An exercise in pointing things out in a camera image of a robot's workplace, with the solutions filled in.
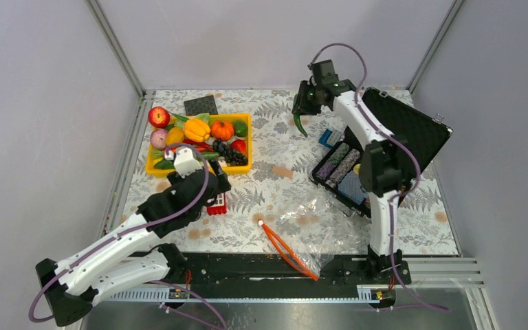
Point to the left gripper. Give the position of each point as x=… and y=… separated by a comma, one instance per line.
x=223, y=185

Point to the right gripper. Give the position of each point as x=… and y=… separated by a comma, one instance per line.
x=300, y=105

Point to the dark green fake pepper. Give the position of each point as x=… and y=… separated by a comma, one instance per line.
x=298, y=124

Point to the blue grey small box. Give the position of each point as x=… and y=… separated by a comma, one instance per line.
x=330, y=138

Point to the purple fake onion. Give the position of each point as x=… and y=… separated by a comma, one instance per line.
x=158, y=139

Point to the yellow fake bell pepper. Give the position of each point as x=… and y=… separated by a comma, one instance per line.
x=197, y=130

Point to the red fake apple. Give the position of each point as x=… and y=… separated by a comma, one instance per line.
x=158, y=117

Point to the clear zip top bag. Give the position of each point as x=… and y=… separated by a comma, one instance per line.
x=310, y=230

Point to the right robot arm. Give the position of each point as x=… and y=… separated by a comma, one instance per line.
x=382, y=171

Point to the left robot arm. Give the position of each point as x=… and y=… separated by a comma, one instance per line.
x=73, y=286

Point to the green fake cucumber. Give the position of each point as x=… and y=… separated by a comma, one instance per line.
x=211, y=155

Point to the red fake chili pepper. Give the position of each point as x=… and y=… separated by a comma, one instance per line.
x=200, y=146

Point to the black fake grape bunch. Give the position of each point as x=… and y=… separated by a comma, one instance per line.
x=231, y=156

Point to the red fake tomato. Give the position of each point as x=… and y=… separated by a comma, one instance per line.
x=240, y=146

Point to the yellow plastic bin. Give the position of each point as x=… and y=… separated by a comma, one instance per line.
x=179, y=121

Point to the wooden cork cylinder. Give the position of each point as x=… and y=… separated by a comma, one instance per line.
x=283, y=172

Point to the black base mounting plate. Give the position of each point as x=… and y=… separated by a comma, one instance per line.
x=215, y=275

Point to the black poker chip case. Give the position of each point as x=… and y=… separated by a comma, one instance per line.
x=422, y=135

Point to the black foam square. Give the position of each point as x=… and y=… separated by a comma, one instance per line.
x=205, y=104

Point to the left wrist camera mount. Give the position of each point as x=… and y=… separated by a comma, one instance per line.
x=183, y=160

